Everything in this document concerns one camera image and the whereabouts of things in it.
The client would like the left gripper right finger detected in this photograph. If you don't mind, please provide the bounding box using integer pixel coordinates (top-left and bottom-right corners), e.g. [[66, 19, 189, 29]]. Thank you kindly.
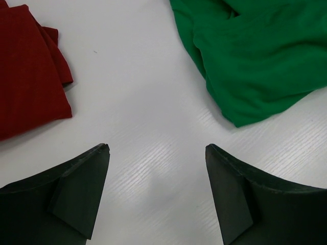
[[205, 144, 326, 244]]

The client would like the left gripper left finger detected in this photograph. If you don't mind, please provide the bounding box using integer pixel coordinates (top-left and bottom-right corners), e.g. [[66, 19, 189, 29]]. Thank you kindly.
[[1, 143, 110, 244]]

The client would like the red t-shirt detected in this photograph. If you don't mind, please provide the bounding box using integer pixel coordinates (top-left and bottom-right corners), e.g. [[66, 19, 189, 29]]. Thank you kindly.
[[1, 1, 73, 140]]

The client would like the green t-shirt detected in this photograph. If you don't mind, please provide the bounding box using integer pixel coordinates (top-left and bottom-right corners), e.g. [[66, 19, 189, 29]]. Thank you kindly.
[[170, 1, 326, 127]]

